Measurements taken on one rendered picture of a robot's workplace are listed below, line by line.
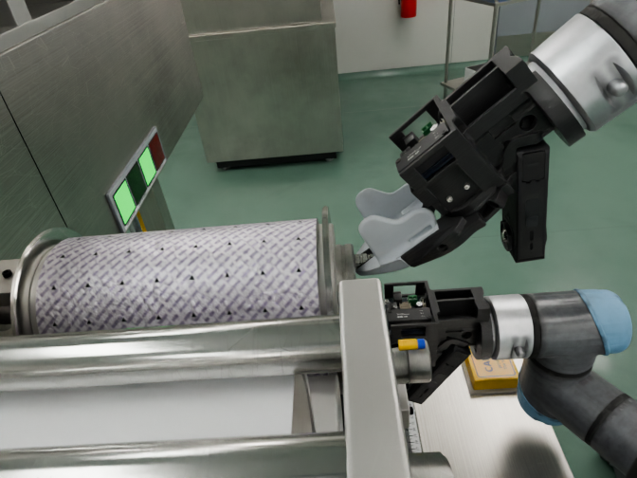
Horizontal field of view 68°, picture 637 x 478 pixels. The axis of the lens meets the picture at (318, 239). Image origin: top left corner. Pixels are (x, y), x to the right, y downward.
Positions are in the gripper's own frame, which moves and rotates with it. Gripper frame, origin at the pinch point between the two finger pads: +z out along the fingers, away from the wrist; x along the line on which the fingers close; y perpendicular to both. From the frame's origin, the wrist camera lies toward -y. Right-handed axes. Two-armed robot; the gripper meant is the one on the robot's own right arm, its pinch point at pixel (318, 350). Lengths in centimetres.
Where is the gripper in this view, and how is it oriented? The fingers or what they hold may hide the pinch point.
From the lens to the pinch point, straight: 60.1
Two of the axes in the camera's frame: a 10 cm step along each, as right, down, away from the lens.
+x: 0.0, 5.9, -8.1
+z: -10.0, 0.7, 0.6
